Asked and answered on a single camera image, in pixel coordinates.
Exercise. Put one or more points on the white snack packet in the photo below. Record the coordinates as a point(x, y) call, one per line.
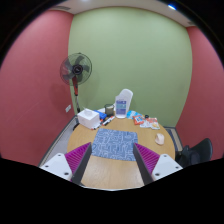
point(150, 123)

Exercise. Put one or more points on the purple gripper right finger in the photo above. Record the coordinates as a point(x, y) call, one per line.
point(153, 166)

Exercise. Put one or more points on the black office chair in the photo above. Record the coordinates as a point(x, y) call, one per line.
point(201, 152)

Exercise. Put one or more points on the translucent plastic jug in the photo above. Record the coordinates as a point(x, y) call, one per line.
point(122, 103)

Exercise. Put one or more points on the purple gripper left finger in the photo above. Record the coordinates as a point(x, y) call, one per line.
point(70, 166)

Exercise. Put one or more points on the beige computer mouse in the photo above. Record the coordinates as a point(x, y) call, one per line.
point(160, 139)

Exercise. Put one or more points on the blue small box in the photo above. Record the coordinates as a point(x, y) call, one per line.
point(102, 115)

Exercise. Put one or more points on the orange snack packet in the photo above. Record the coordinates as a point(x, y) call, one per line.
point(138, 119)

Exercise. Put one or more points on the blue snack packet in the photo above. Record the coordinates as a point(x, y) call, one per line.
point(131, 114)

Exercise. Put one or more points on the dark glass jar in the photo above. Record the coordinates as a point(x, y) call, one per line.
point(109, 109)

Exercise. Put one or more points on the black white marker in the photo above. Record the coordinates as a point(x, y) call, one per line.
point(108, 120)

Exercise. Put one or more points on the blue patterned mouse pad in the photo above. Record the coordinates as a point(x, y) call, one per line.
point(114, 144)

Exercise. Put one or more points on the white tissue box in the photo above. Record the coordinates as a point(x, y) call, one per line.
point(89, 118)

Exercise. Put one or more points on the red standing fan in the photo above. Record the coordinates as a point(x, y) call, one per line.
point(75, 70)

